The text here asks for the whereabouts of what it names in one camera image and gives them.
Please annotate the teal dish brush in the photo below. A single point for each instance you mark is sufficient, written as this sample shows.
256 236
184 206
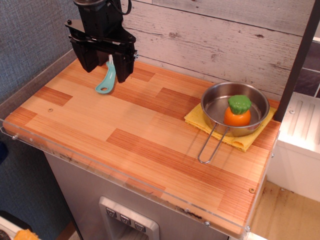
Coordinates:
107 85

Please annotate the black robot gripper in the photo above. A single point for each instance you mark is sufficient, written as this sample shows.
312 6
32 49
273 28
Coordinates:
99 32

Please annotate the grey toy fridge cabinet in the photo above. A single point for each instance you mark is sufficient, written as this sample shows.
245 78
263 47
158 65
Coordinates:
82 190

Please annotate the white toy sink unit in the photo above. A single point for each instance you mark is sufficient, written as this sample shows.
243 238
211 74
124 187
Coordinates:
295 161

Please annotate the silver water dispenser panel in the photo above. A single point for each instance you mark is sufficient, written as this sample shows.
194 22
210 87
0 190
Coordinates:
122 223

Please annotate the clear acrylic guard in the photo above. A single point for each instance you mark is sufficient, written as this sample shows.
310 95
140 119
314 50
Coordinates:
201 191
28 90

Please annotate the stainless steel pan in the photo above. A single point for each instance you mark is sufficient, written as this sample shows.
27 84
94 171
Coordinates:
214 102

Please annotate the orange toy fruit green top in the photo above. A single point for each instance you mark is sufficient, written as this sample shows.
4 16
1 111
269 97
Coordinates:
238 111

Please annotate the dark right post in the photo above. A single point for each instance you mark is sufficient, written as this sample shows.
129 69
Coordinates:
302 53

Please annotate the clear acrylic front guard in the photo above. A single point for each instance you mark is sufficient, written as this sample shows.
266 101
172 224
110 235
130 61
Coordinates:
201 191

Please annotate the yellow folded cloth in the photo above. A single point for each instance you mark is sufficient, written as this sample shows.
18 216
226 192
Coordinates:
196 118

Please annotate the clear acrylic left guard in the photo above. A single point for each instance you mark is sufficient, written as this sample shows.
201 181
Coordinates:
28 90

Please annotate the yellow object at corner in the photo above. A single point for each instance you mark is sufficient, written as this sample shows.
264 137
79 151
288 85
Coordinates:
25 234

